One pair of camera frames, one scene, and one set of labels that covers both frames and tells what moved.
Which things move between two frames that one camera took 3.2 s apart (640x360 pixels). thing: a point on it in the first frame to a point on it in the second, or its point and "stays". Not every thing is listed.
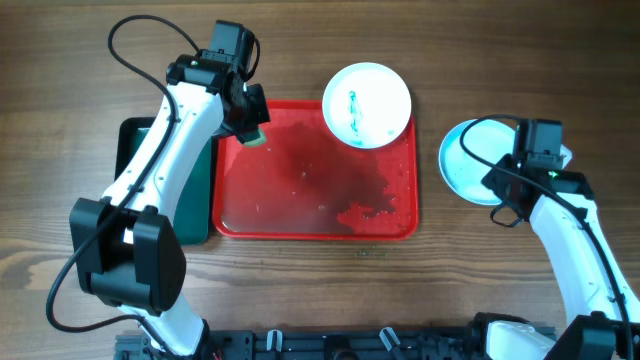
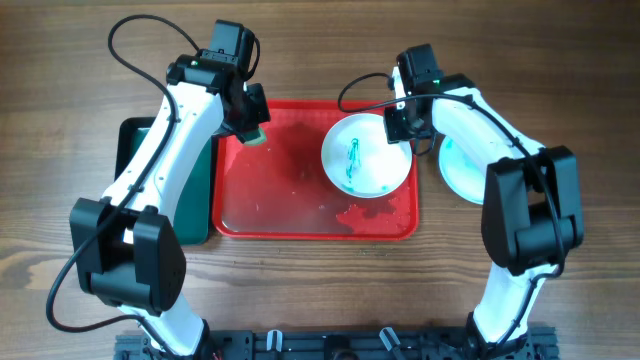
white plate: [366, 105] to [359, 160]
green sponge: [260, 141] stays
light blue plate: [473, 149] stays
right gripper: [497, 182] to [397, 134]
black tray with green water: [192, 218] stays
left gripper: [260, 112] stays
